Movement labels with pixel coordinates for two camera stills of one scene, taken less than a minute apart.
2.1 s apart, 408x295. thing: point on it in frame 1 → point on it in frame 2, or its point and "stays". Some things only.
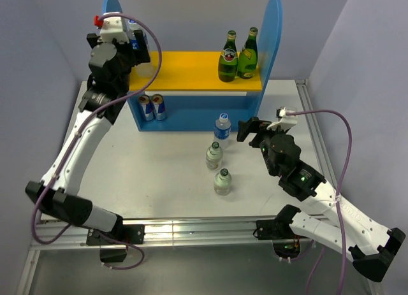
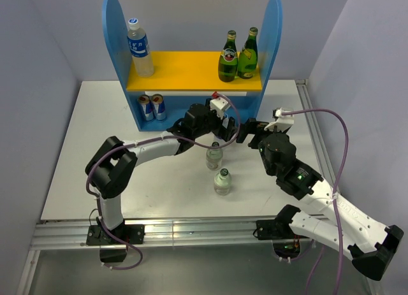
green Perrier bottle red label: x=228 y=61 stays
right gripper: x=252 y=125 stays
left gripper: x=137 y=56 → x=224 y=134
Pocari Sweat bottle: x=142 y=69 stays
